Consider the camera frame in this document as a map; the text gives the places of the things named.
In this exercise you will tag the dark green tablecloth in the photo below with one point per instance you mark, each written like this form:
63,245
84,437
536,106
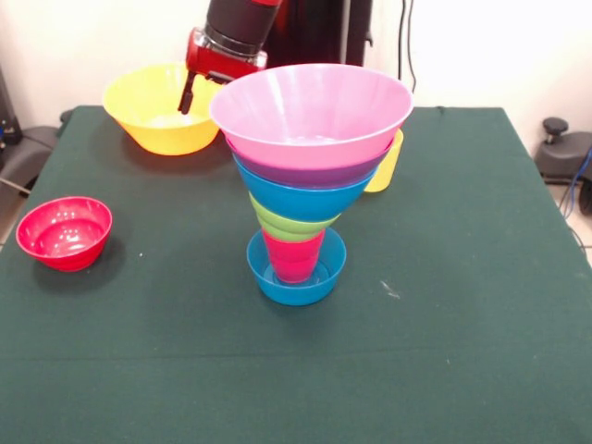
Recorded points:
296,370

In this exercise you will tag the translucent teal bowl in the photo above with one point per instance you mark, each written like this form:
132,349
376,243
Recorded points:
296,291

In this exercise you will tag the grey pedestal leg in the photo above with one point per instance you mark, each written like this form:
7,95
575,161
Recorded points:
564,157
28,152

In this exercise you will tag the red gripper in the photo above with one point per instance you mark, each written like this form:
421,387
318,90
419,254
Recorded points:
217,62

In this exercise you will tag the large pink bowl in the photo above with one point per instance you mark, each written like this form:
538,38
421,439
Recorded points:
310,106

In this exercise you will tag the small red bowl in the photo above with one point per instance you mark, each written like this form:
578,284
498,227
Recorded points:
65,236

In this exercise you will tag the yellow cup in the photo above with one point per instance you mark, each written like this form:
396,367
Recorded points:
386,173

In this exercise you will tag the red cup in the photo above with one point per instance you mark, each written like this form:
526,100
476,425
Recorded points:
293,259

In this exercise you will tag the black levelling knob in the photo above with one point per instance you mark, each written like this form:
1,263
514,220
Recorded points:
555,127
66,118

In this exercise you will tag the blue bowl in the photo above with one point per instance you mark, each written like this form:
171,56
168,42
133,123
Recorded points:
300,201

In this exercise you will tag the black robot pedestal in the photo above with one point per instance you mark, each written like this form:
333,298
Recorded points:
333,32

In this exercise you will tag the large yellow bowl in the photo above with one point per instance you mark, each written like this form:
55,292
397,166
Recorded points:
152,125

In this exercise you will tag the purple bowl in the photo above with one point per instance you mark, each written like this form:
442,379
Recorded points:
305,176

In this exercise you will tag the small green bowl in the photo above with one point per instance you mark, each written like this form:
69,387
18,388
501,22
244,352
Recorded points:
282,226

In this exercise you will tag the black equipment box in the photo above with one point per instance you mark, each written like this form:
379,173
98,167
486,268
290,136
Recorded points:
8,111

